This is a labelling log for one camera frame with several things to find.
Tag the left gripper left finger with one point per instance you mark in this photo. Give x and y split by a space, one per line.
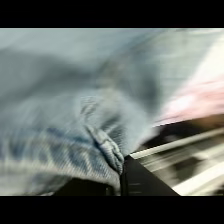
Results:
83 188

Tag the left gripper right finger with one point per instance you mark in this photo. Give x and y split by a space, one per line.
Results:
140 180

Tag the blue jeans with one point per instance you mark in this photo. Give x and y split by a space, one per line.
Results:
70 110

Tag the silver frame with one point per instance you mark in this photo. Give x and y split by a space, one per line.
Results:
186 160

